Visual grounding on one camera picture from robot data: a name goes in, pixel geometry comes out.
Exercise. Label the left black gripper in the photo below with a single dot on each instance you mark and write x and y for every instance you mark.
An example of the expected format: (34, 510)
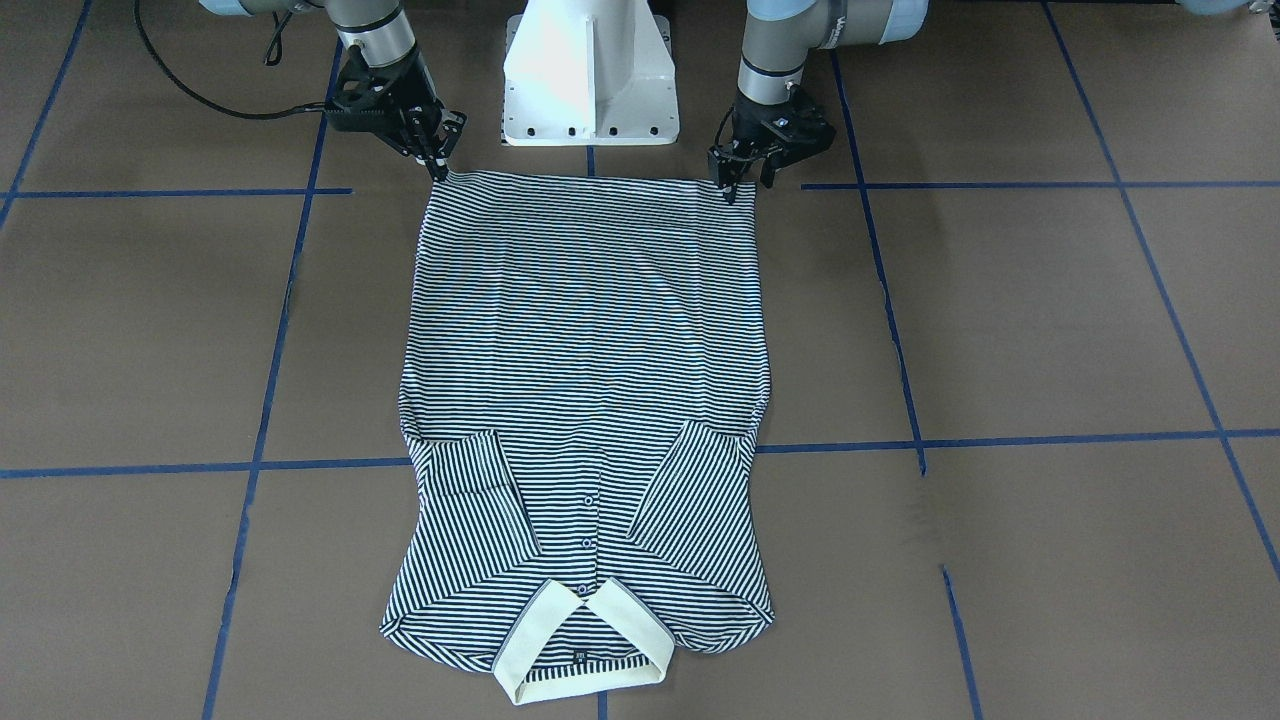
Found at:
(757, 124)

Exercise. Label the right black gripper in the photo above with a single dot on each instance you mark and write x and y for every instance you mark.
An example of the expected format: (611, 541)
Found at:
(403, 88)

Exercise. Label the navy white striped polo shirt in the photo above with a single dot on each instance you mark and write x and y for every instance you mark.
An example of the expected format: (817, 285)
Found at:
(584, 378)

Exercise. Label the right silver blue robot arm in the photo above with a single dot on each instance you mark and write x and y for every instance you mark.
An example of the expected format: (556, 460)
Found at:
(380, 29)

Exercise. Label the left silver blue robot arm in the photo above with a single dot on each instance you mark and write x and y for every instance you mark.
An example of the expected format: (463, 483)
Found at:
(1007, 98)

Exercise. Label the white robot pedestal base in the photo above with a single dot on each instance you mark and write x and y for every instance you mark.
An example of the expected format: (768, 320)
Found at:
(589, 73)

